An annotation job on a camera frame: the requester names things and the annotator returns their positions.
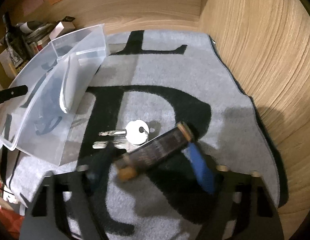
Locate stack of books and papers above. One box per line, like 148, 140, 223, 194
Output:
16, 21, 57, 57

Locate grey mat with black letters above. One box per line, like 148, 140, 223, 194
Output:
6, 30, 288, 239

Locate silver keys with white cap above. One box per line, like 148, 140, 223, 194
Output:
93, 119, 150, 149

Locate clear plastic storage bin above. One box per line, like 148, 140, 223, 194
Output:
0, 24, 109, 165

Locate pink sticky paper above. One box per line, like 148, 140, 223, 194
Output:
22, 0, 44, 16

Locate dark wine bottle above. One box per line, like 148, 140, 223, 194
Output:
3, 11, 28, 69

